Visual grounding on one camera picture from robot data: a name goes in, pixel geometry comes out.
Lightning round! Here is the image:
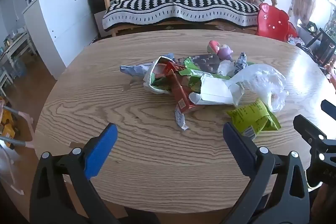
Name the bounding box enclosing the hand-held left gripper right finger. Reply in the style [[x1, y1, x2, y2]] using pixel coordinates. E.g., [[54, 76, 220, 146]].
[[220, 122, 310, 224]]

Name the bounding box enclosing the black wooden chair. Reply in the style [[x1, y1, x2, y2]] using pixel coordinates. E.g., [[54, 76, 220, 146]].
[[305, 27, 336, 67]]

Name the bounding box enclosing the pink and green toy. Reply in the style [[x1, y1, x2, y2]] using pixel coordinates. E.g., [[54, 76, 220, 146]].
[[207, 40, 221, 54]]

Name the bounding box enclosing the clear plastic bag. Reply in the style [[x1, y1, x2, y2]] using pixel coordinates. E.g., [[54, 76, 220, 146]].
[[218, 60, 289, 112]]

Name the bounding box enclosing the dark printed wrapper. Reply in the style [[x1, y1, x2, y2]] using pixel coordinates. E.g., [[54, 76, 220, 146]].
[[178, 53, 221, 74]]

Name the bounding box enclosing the red plastic chair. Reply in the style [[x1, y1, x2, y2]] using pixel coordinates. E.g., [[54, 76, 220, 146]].
[[256, 3, 299, 42]]

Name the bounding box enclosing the purple toy figure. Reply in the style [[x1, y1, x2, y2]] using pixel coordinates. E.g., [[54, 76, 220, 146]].
[[217, 45, 234, 61]]

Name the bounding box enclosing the silver wrapper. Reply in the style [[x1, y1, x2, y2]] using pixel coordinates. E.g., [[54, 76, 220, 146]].
[[234, 52, 248, 74]]

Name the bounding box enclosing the white side table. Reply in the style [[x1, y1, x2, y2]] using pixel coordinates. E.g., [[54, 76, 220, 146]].
[[0, 30, 38, 88]]

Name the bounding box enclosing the person's right forearm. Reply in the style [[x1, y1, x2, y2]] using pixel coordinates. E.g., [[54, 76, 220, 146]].
[[311, 183, 336, 224]]

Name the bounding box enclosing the green snack packet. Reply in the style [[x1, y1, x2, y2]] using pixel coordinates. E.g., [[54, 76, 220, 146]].
[[226, 98, 281, 140]]

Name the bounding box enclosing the white cabinet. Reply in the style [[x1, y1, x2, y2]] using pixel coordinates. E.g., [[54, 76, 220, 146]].
[[22, 0, 99, 80]]

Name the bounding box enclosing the red wrapper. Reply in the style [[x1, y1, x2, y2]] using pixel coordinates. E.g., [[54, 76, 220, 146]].
[[157, 61, 199, 111]]

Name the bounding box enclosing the white strip wrapper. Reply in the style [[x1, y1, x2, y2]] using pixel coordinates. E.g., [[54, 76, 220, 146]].
[[174, 105, 190, 131]]

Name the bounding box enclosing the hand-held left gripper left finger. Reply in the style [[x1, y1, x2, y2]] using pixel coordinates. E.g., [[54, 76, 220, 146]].
[[29, 123, 118, 224]]

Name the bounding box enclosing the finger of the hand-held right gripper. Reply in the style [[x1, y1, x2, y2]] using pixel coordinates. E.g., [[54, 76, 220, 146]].
[[321, 99, 336, 120], [293, 114, 336, 154]]

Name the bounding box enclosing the grey-blue wrapper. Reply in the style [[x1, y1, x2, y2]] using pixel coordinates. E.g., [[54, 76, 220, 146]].
[[120, 53, 175, 81]]

